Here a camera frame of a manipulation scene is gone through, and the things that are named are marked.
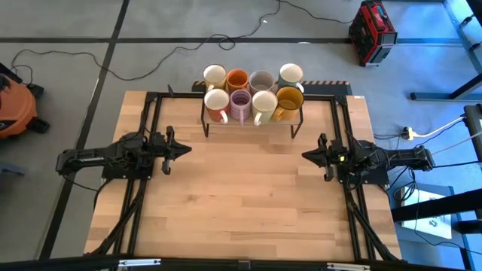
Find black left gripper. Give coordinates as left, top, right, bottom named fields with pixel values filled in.
left=150, top=126, right=194, bottom=176

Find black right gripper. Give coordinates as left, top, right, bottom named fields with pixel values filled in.
left=301, top=132, right=353, bottom=182

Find white mug pink handle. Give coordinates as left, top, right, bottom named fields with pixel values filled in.
left=203, top=88, right=230, bottom=125

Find amber glass mug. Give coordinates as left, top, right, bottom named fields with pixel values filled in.
left=271, top=85, right=305, bottom=123

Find pale green mug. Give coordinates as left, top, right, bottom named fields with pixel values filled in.
left=251, top=90, right=279, bottom=127

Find lilac ribbed mug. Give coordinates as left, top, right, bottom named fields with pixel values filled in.
left=228, top=89, right=252, bottom=127

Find yellow mug white interior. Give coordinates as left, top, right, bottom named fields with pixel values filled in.
left=202, top=63, right=228, bottom=93

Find orange matte mug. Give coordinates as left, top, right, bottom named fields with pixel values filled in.
left=225, top=68, right=251, bottom=93

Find grey speckled mug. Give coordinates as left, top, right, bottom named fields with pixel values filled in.
left=249, top=69, right=276, bottom=95

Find wooden shelf black legs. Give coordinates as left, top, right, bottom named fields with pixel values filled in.
left=200, top=81, right=304, bottom=139

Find black metal beam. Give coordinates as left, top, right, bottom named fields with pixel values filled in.
left=391, top=187, right=482, bottom=223

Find white cardboard box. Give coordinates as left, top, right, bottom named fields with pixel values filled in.
left=399, top=184, right=453, bottom=240

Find red black jobsite box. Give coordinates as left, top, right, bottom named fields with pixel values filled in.
left=348, top=0, right=399, bottom=68

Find orange shop vacuum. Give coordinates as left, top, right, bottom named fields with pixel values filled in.
left=0, top=62, right=50, bottom=141

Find black aluminium rig frame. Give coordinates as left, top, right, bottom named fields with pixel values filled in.
left=0, top=89, right=482, bottom=271

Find black floor cable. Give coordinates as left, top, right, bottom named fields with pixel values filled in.
left=10, top=0, right=282, bottom=82
left=278, top=0, right=357, bottom=26

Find silver metal bracket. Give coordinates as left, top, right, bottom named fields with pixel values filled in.
left=118, top=257, right=162, bottom=269
left=326, top=262, right=372, bottom=271

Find grey metal table frame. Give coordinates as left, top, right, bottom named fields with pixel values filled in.
left=409, top=0, right=482, bottom=102

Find white power cable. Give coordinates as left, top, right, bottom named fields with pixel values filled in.
left=412, top=115, right=468, bottom=139

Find black metal post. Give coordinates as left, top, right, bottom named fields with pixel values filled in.
left=463, top=103, right=482, bottom=163

